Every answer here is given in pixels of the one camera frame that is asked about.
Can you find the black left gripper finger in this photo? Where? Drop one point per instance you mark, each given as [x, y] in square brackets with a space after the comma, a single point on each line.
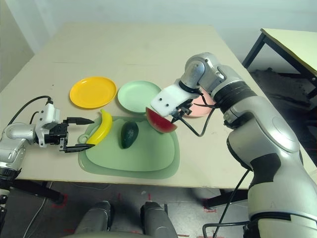
[79, 147]
[81, 121]

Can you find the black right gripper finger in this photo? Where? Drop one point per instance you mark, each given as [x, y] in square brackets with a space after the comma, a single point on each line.
[176, 117]

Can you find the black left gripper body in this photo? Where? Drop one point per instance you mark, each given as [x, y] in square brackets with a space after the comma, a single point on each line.
[55, 134]

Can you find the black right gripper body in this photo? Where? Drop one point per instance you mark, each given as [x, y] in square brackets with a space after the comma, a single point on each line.
[184, 107]

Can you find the red toy watermelon slice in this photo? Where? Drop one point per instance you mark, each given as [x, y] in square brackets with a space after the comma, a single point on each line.
[161, 125]

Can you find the dark green toy avocado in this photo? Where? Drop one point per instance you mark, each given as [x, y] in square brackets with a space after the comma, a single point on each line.
[128, 136]

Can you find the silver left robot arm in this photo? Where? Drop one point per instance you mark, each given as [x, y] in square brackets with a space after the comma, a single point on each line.
[15, 134]

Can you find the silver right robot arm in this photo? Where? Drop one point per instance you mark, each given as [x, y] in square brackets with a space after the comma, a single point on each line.
[260, 129]

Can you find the pink plastic plate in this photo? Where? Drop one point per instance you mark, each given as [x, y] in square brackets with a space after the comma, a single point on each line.
[198, 112]

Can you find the dark green cutting mat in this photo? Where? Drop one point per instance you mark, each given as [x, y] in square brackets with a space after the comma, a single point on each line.
[81, 162]

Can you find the yellow toy banana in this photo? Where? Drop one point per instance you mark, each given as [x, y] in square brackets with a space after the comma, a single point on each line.
[102, 129]

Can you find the yellow plastic plate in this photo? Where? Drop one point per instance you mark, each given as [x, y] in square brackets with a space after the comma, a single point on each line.
[92, 93]

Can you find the mint green plastic plate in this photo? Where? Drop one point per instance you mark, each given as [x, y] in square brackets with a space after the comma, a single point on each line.
[135, 96]

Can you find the light green cutting board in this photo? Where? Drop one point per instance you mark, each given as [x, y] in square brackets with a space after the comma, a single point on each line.
[138, 156]

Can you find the black table base bar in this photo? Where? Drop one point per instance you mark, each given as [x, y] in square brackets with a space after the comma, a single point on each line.
[223, 199]
[34, 189]

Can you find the grey robot left leg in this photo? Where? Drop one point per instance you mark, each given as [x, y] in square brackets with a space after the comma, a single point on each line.
[96, 218]

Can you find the grey robot leg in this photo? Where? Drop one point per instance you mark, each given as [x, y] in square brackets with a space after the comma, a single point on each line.
[156, 220]
[96, 218]

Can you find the grey robot torso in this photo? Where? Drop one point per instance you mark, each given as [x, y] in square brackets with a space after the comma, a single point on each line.
[104, 235]

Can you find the grey robot right leg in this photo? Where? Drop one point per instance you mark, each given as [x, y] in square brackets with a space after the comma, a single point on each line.
[156, 220]

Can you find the yellow-topped black-legged side table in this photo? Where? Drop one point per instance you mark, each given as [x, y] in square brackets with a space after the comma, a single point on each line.
[292, 42]

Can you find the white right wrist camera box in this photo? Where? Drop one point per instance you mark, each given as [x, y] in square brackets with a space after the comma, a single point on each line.
[168, 99]

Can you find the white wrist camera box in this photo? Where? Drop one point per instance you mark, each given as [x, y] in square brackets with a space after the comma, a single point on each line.
[168, 99]
[48, 115]

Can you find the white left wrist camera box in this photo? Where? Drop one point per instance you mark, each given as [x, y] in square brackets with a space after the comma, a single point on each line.
[48, 115]

